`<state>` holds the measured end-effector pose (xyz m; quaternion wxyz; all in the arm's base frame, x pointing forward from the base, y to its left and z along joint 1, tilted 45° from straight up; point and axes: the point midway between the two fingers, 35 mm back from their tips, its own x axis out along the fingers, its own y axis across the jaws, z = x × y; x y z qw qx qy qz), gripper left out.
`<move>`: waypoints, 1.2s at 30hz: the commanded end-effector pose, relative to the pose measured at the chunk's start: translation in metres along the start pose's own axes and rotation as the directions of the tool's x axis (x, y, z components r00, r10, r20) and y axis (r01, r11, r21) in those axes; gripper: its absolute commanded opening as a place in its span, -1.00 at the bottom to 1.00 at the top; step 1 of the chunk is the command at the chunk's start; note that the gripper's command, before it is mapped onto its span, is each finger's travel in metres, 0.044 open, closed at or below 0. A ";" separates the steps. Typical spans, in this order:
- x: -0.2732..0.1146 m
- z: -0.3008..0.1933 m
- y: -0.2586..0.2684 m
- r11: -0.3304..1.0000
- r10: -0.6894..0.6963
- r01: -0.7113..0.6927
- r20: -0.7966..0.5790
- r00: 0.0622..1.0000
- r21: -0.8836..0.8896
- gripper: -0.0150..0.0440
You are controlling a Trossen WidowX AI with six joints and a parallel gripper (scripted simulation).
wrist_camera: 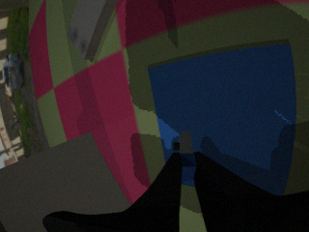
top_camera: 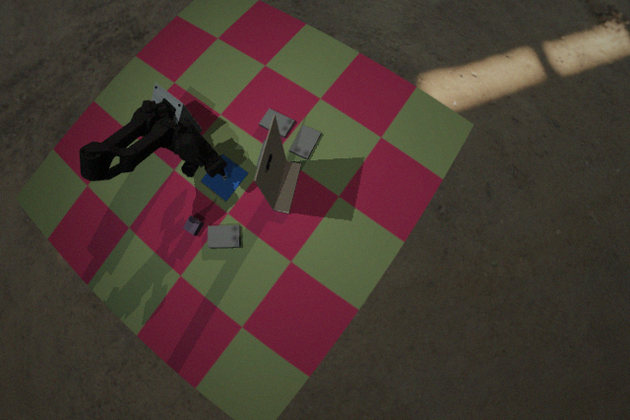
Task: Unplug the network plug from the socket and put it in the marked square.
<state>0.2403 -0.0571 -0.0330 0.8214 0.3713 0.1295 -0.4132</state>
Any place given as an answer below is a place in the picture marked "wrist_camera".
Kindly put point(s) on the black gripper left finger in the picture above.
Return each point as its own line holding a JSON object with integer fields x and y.
{"x": 157, "y": 210}

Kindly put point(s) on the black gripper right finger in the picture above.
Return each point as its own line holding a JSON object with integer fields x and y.
{"x": 230, "y": 204}

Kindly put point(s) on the dark grey flat block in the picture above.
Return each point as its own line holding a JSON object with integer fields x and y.
{"x": 88, "y": 24}

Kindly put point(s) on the grey panel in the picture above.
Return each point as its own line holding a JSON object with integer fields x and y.
{"x": 72, "y": 176}

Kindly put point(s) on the blue square mat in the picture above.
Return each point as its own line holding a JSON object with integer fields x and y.
{"x": 240, "y": 109}

